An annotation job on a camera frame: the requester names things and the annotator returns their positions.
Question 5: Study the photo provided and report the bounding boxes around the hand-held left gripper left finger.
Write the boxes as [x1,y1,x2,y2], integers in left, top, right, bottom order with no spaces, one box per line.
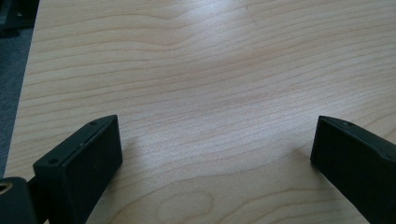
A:
[33,114,123,224]

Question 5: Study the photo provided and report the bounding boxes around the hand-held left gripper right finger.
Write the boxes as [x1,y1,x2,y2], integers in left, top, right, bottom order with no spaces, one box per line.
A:
[309,115,396,224]

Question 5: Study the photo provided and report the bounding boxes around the black stand base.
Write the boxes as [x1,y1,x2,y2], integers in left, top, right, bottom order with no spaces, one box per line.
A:
[0,0,41,32]

